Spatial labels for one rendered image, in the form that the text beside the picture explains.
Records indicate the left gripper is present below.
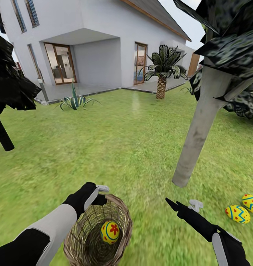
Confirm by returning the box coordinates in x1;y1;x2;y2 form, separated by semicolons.
91;194;107;207

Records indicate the wicker basket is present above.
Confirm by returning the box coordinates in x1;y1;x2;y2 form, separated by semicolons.
63;193;133;266

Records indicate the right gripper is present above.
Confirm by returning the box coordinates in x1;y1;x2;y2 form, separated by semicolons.
165;198;205;232

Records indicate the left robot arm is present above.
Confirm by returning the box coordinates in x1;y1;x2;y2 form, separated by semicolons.
0;182;110;266

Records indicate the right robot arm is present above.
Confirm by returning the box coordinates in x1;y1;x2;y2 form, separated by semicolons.
165;198;251;266

